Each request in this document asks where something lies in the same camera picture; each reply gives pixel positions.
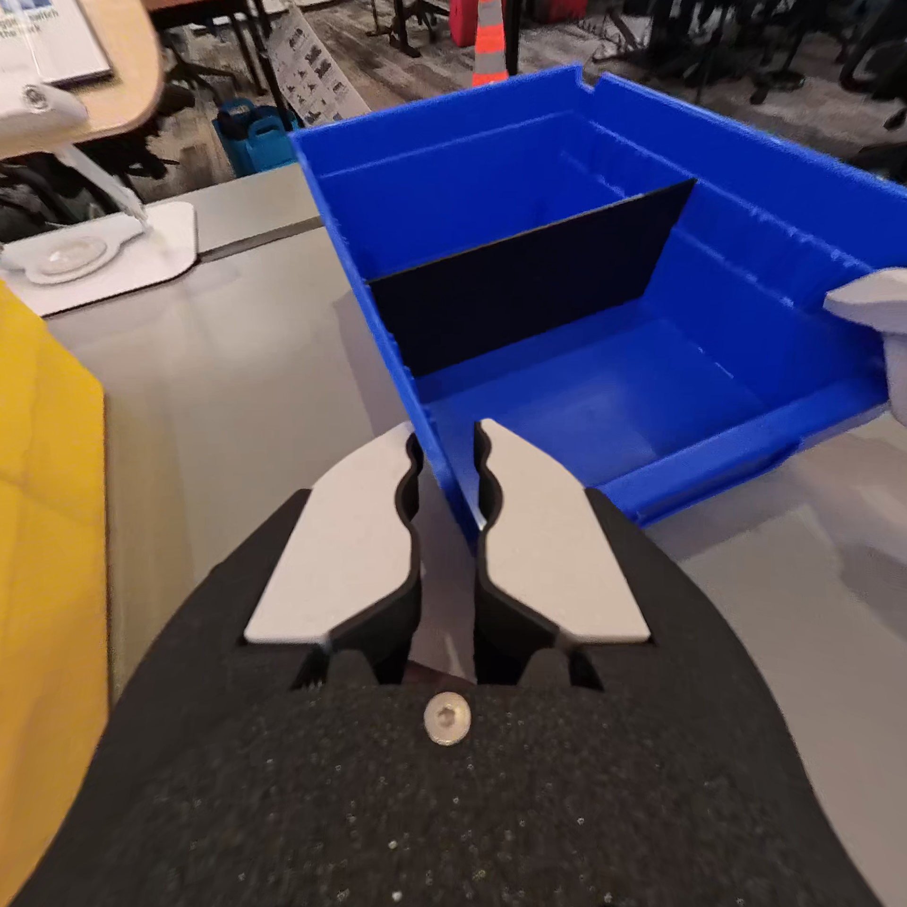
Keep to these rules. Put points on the yellow storage bin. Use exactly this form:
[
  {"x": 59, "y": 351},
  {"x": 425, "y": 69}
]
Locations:
[{"x": 42, "y": 567}]

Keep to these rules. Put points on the blue plastic container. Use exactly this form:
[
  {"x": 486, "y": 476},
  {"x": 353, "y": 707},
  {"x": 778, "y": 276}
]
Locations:
[{"x": 259, "y": 145}]

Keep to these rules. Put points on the orange traffic cone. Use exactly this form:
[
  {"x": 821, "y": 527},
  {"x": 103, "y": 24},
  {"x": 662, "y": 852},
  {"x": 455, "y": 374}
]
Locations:
[{"x": 490, "y": 42}]

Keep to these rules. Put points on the white desk lamp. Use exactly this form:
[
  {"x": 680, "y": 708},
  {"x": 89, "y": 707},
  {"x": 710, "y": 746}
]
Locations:
[{"x": 156, "y": 248}]

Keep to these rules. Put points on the blue storage bin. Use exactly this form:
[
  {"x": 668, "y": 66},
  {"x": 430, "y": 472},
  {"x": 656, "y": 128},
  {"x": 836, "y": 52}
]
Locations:
[{"x": 602, "y": 397}]

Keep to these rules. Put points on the instruction sheet on board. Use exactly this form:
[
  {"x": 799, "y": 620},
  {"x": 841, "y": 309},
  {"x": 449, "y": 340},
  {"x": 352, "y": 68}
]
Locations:
[{"x": 134, "y": 71}]

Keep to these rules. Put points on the black blue bin divider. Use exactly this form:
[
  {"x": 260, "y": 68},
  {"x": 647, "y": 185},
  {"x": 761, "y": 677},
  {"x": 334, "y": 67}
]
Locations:
[{"x": 524, "y": 283}]

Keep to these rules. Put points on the printed paper banner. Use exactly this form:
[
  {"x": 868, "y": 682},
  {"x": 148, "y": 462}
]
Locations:
[{"x": 312, "y": 71}]

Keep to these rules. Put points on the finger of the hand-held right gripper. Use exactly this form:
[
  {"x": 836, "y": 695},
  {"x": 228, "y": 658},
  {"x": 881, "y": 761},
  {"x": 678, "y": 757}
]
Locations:
[
  {"x": 898, "y": 375},
  {"x": 875, "y": 301}
]

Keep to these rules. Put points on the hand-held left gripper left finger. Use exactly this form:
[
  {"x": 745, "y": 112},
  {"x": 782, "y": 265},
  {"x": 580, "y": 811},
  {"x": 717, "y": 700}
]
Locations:
[{"x": 333, "y": 553}]

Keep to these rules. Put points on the black office chair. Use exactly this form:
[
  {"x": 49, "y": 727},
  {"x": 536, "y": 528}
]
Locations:
[{"x": 871, "y": 57}]

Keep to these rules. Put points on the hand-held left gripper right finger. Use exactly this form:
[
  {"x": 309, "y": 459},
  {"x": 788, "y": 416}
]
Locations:
[{"x": 567, "y": 560}]

